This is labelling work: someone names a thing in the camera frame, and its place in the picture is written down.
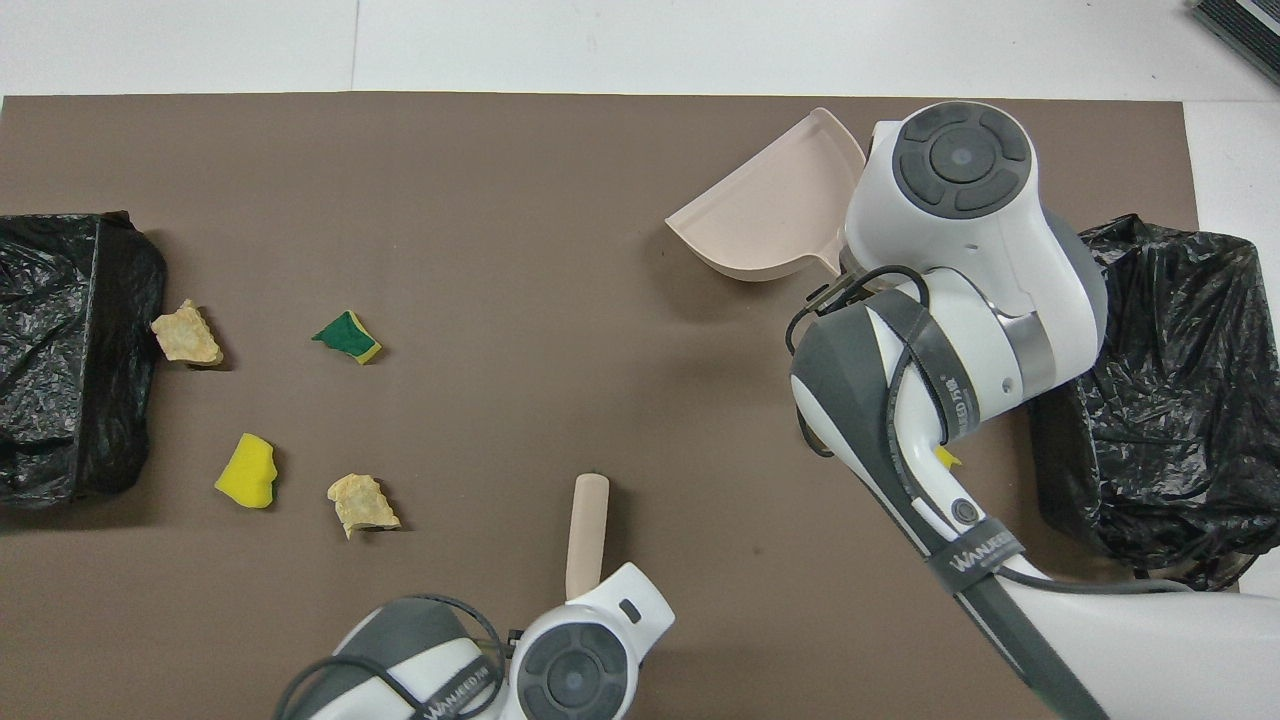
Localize beige plastic dustpan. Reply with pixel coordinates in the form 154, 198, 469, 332
665, 107, 868, 283

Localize open black bag-lined trash bin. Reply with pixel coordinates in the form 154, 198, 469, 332
1030, 213, 1271, 593

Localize black bag-covered trash bin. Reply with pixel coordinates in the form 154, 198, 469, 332
0, 210, 169, 511

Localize beige hand brush black bristles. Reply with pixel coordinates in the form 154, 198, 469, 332
565, 473, 611, 603

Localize dark ribbed device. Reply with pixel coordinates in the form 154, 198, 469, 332
1188, 0, 1280, 86

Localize beige bread chunk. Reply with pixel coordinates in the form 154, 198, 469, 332
150, 298, 225, 369
327, 473, 403, 541

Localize green and yellow sponge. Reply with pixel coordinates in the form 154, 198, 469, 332
310, 310, 383, 366

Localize brown table mat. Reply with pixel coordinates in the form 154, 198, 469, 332
0, 92, 1201, 720

